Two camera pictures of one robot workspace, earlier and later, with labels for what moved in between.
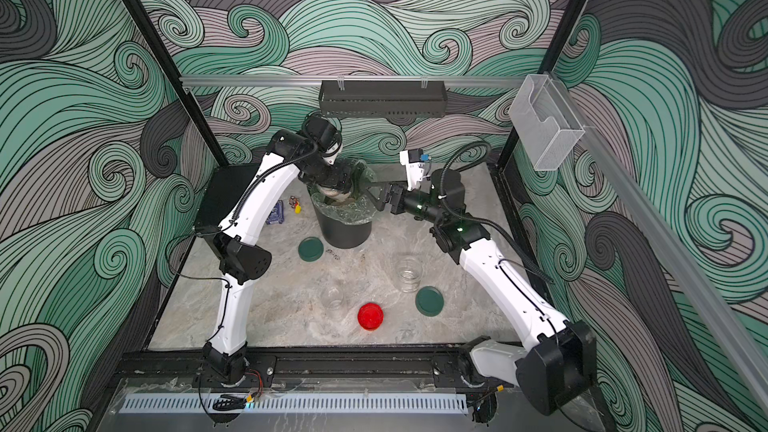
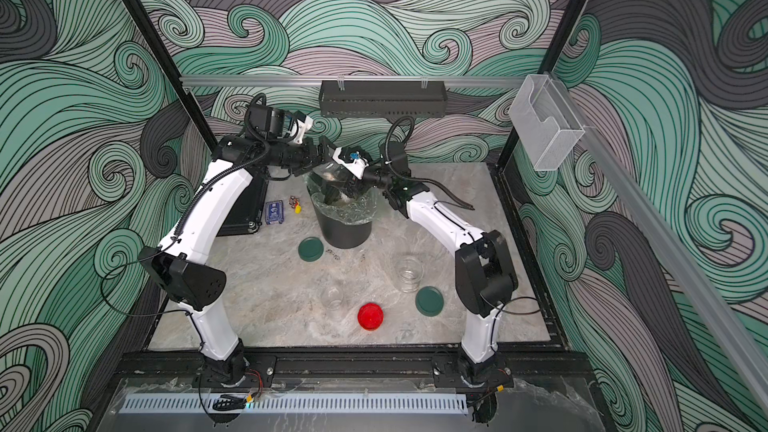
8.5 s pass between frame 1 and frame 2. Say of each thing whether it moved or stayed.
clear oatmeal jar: stayed
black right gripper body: moved
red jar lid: stayed
